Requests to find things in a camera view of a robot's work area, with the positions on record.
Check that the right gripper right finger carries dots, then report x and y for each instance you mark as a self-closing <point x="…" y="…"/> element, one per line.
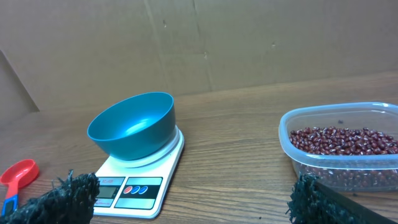
<point x="313" y="202"/>

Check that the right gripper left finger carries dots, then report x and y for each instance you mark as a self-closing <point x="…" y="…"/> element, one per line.
<point x="72" y="202"/>

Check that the red scoop with blue handle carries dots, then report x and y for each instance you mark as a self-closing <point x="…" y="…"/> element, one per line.
<point x="14" y="178"/>

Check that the red adzuki beans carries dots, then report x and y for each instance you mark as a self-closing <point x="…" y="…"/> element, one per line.
<point x="332" y="141"/>

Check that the white digital kitchen scale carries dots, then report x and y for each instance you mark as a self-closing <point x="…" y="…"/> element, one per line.
<point x="137" y="189"/>

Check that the teal plastic bowl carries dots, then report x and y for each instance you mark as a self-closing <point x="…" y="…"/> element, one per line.
<point x="136" y="127"/>

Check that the clear plastic container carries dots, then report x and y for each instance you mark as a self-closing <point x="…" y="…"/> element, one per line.
<point x="344" y="173"/>

